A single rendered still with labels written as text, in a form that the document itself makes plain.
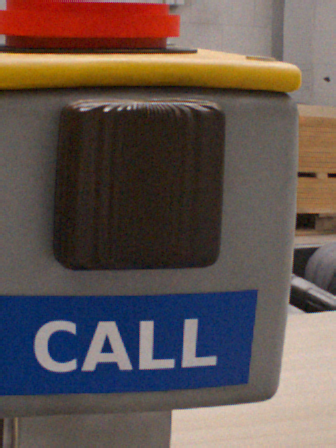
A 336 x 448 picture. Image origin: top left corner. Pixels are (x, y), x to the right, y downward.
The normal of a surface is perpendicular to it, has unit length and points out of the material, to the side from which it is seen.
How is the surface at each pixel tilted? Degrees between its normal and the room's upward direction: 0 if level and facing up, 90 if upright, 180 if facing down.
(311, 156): 90
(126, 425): 90
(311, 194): 90
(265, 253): 90
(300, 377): 0
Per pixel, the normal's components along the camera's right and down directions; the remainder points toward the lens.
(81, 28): 0.00, 0.18
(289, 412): 0.04, -0.98
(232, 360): 0.35, 0.18
